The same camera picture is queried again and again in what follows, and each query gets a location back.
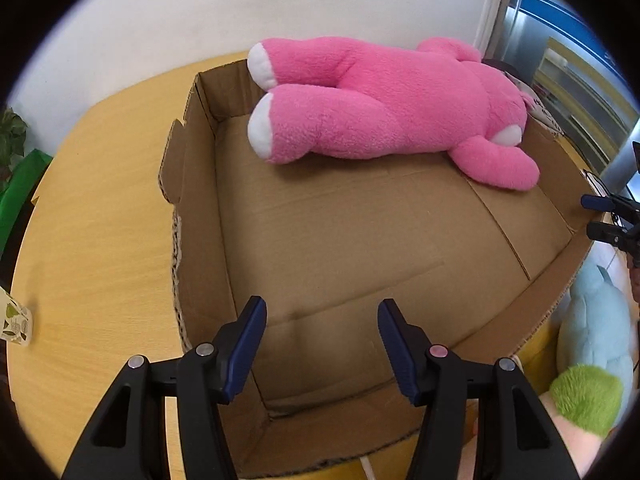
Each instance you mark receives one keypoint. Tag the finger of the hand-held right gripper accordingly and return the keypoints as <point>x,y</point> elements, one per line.
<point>597,202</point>
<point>607,232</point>

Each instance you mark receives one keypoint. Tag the green fuzzy plush doll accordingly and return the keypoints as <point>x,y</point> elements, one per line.
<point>587,395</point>

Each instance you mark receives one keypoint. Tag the paper cup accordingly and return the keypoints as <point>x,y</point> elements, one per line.
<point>15,320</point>

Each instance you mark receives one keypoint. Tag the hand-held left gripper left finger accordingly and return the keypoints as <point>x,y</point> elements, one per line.
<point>247,350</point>

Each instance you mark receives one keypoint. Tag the cardboard box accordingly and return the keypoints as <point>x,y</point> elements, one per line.
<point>350,240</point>

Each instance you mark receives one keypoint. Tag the large potted plant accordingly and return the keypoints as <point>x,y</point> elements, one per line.
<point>11,135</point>

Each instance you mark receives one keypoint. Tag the glass door with blue band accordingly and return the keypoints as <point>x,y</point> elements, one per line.
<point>575,85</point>

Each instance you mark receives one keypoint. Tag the light blue plush toy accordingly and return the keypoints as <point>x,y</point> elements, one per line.
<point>595,330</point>

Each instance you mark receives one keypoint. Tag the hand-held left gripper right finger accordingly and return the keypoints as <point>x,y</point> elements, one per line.
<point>397,350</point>

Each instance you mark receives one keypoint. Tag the pink plush toy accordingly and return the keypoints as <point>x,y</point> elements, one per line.
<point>400,95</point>

